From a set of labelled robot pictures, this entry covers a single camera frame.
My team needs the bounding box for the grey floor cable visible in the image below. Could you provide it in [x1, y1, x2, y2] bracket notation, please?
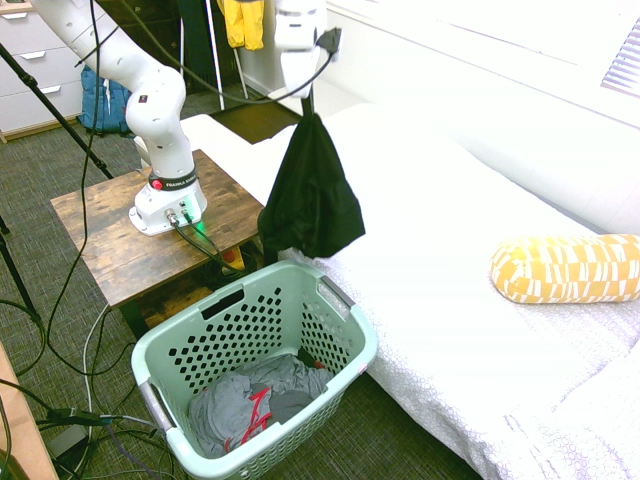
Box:
[81, 303, 166, 480]

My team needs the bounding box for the red strap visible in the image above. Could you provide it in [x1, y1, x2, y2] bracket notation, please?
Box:
[223, 388, 275, 447]

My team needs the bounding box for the white drawer cabinet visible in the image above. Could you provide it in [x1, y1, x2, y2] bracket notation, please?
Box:
[0, 0, 112, 144]

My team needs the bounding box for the light wooden board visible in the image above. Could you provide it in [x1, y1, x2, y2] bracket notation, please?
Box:
[0, 344, 57, 480]

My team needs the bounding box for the black plug connector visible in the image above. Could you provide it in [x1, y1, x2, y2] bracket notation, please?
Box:
[45, 406, 110, 427]

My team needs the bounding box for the yellow hanging garment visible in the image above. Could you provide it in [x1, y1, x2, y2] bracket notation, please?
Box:
[221, 0, 266, 52]

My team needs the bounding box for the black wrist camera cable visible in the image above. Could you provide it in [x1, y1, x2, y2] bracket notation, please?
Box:
[88, 0, 335, 105]

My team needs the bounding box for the black camera tripod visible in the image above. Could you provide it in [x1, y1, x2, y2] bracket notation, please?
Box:
[0, 42, 115, 324]

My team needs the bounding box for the long white cushion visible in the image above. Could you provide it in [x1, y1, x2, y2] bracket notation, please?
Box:
[319, 19, 640, 237]

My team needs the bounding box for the grey power adapter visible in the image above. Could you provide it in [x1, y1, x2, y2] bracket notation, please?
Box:
[45, 428, 92, 460]

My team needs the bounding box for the white pole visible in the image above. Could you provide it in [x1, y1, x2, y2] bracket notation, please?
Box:
[206, 0, 227, 112]

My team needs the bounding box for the black garment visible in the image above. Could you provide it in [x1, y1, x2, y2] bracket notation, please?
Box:
[257, 110, 367, 260]

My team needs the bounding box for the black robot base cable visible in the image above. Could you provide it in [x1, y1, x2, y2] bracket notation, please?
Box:
[171, 218, 251, 276]
[182, 212, 254, 271]

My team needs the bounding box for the grey garment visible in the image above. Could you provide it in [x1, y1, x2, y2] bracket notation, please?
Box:
[187, 353, 335, 459]

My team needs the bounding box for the blue backpack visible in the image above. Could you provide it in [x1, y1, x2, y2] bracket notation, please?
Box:
[78, 64, 134, 135]

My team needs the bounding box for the yellow white patterned bolster pillow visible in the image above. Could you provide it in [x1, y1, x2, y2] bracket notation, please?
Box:
[489, 233, 640, 305]

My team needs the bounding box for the rustic wooden side table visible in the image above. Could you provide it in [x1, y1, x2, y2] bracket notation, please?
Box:
[50, 148, 267, 341]

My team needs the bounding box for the window blind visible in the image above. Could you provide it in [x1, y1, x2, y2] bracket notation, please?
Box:
[598, 22, 640, 92]

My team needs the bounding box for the white bed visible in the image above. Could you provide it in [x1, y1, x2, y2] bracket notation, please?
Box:
[178, 102, 640, 480]

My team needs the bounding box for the mint green laundry basket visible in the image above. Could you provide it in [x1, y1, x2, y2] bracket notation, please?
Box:
[130, 259, 380, 479]

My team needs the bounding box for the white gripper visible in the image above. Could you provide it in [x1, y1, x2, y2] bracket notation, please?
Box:
[277, 45, 324, 119]

